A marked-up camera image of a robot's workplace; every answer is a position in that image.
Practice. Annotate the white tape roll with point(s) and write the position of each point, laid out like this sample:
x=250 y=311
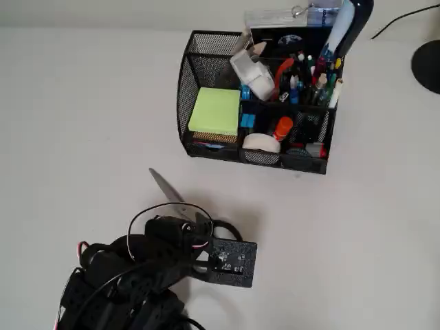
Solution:
x=261 y=141

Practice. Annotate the black mesh desk organizer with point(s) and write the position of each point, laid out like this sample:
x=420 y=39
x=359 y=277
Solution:
x=187 y=75

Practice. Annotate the clear plastic zip bag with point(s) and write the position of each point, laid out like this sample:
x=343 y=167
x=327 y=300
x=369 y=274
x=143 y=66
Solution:
x=271 y=18

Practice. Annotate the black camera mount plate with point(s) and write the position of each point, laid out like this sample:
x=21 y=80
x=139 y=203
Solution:
x=240 y=271

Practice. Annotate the dark blue curved glossy item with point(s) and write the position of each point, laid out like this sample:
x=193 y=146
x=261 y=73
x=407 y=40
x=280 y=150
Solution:
x=357 y=24

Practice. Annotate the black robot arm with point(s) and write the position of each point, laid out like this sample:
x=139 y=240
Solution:
x=117 y=282

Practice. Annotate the white grey tape dispenser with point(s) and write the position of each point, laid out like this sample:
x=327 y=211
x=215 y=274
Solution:
x=254 y=77

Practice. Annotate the black round lamp base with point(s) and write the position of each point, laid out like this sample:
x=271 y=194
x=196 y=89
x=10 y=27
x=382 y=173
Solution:
x=428 y=67

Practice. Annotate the red grey small item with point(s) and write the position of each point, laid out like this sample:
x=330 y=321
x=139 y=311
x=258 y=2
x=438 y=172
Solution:
x=314 y=150

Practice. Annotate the blue-capped pen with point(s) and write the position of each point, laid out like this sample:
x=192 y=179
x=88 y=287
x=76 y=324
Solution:
x=294 y=92

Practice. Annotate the white marker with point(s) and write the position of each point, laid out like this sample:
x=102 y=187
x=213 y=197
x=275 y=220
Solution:
x=335 y=94

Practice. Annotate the beige pointed wooden item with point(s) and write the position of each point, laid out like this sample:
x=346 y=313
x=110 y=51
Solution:
x=258 y=49

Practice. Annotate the yellow brown note pad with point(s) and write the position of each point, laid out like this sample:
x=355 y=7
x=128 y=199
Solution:
x=216 y=137

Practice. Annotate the blue sticky flag stack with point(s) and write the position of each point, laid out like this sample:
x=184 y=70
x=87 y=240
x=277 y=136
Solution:
x=247 y=120

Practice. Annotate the orange-capped glue stick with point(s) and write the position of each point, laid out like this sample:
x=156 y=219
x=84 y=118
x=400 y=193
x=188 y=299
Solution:
x=283 y=128

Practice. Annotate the green sticky note pad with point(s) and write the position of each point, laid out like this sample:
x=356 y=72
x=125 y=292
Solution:
x=214 y=110

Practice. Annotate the card with globe picture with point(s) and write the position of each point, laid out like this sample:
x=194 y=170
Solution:
x=290 y=40

